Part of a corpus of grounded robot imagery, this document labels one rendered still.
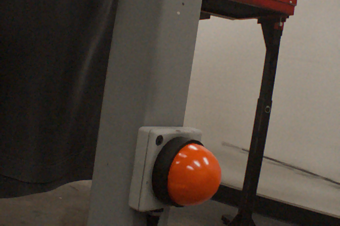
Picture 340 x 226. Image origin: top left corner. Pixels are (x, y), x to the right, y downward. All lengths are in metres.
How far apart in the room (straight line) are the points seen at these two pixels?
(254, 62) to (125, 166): 2.42
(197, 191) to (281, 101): 2.33
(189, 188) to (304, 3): 2.38
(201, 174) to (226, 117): 2.49
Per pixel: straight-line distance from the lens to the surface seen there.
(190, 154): 0.26
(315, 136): 2.50
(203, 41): 2.89
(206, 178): 0.26
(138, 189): 0.27
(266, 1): 1.82
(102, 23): 0.64
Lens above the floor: 0.71
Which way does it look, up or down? 3 degrees down
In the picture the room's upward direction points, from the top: 9 degrees clockwise
